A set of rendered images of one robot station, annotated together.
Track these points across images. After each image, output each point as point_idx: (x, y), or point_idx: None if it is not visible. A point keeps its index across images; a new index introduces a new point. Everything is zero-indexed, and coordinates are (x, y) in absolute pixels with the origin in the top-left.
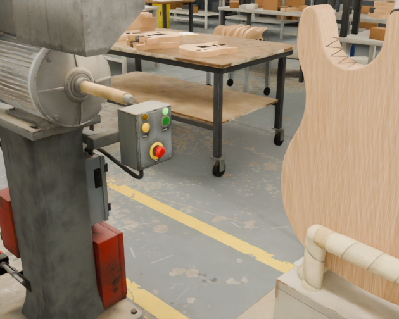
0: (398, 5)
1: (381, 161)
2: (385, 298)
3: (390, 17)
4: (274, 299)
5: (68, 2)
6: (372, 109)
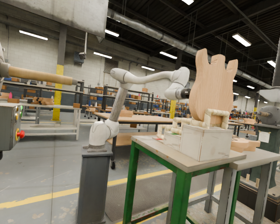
0: (118, 72)
1: (216, 88)
2: (215, 123)
3: (219, 55)
4: (168, 154)
5: None
6: (215, 75)
